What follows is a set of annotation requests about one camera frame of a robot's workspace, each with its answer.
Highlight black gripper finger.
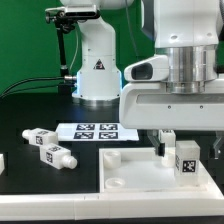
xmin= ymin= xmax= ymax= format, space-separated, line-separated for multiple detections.
xmin=212 ymin=131 xmax=224 ymax=159

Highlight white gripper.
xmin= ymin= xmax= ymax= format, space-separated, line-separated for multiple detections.
xmin=119 ymin=78 xmax=224 ymax=156

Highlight white square table top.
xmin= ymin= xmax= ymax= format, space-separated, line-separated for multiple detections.
xmin=99 ymin=147 xmax=209 ymax=193

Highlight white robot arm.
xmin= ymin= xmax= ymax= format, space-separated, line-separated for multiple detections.
xmin=119 ymin=0 xmax=224 ymax=131

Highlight white apriltag base sheet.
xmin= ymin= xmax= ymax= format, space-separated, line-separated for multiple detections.
xmin=56 ymin=123 xmax=139 ymax=141

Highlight white obstacle fence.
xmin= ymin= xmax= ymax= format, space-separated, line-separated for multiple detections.
xmin=0 ymin=150 xmax=224 ymax=222

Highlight white block left edge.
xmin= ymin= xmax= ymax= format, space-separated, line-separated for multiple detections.
xmin=0 ymin=154 xmax=5 ymax=175

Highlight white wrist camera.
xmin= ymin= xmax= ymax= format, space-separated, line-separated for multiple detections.
xmin=124 ymin=55 xmax=169 ymax=82

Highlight black cables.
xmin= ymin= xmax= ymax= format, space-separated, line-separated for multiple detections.
xmin=0 ymin=75 xmax=78 ymax=100

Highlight black camera stand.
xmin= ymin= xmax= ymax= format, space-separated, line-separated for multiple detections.
xmin=45 ymin=5 xmax=100 ymax=95

